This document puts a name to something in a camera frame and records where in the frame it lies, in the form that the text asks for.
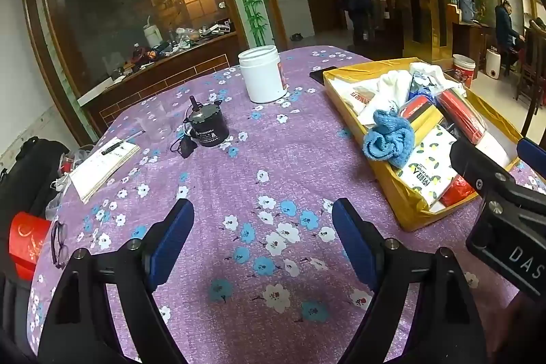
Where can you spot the blue knitted towel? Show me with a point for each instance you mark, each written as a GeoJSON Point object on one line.
{"type": "Point", "coordinates": [388, 138]}

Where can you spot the black phone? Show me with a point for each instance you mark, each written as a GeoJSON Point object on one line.
{"type": "Point", "coordinates": [320, 75]}

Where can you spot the white cloth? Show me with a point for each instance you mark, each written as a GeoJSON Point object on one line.
{"type": "Point", "coordinates": [392, 91]}

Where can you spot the black bag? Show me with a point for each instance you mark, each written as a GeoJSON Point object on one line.
{"type": "Point", "coordinates": [34, 159]}

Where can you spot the black cylindrical motor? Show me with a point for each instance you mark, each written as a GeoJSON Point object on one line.
{"type": "Point", "coordinates": [209, 129]}

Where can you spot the yellow-edged white tray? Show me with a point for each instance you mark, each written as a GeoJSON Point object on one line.
{"type": "Point", "coordinates": [409, 214]}

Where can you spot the white notebook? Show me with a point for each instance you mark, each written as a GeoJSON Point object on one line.
{"type": "Point", "coordinates": [102, 168]}

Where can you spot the wooden side cabinet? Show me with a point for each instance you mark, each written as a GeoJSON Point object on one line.
{"type": "Point", "coordinates": [469, 40]}

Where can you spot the white plastic jar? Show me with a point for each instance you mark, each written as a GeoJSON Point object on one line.
{"type": "Point", "coordinates": [260, 78]}

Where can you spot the white tissue pack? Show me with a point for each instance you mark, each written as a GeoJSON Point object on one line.
{"type": "Point", "coordinates": [495, 148]}

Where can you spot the pair of shoes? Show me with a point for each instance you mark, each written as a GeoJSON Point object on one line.
{"type": "Point", "coordinates": [296, 36]}

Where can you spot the red black packet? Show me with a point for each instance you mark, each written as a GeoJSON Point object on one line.
{"type": "Point", "coordinates": [416, 108]}

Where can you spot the clear plastic bag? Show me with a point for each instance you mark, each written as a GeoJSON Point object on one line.
{"type": "Point", "coordinates": [76, 159]}

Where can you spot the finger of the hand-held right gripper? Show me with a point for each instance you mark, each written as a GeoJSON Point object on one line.
{"type": "Point", "coordinates": [465, 159]}
{"type": "Point", "coordinates": [531, 154]}

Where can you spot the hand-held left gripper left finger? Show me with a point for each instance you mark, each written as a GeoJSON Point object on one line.
{"type": "Point", "coordinates": [175, 236]}

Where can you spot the pile of assorted clutter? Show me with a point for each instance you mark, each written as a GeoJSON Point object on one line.
{"type": "Point", "coordinates": [179, 42]}

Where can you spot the lemon print tissue pack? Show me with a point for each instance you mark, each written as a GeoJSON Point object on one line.
{"type": "Point", "coordinates": [431, 163]}

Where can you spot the red white bucket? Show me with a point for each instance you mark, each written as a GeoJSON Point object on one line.
{"type": "Point", "coordinates": [464, 72]}

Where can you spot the blue tissue pack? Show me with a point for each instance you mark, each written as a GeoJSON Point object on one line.
{"type": "Point", "coordinates": [420, 89]}

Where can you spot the black pen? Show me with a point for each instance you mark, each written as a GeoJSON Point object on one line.
{"type": "Point", "coordinates": [115, 147]}

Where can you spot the wooden chair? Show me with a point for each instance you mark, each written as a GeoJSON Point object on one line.
{"type": "Point", "coordinates": [531, 65]}

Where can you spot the white plastic jug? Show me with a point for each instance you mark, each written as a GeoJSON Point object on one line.
{"type": "Point", "coordinates": [152, 36]}

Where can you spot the red gift box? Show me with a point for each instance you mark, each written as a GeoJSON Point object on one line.
{"type": "Point", "coordinates": [27, 240]}

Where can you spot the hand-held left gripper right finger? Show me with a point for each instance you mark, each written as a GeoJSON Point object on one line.
{"type": "Point", "coordinates": [354, 244]}

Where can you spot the white humidifier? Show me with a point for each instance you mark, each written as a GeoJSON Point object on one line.
{"type": "Point", "coordinates": [495, 63]}

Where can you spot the large glass panel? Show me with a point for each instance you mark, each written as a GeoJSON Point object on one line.
{"type": "Point", "coordinates": [128, 6]}

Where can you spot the long red packet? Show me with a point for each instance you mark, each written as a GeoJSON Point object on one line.
{"type": "Point", "coordinates": [460, 114]}

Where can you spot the red foil packet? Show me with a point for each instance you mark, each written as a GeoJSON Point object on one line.
{"type": "Point", "coordinates": [458, 191]}

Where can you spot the clear plastic cup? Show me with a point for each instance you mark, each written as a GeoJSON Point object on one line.
{"type": "Point", "coordinates": [160, 123]}

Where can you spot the black eyeglasses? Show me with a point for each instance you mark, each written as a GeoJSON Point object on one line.
{"type": "Point", "coordinates": [59, 246]}

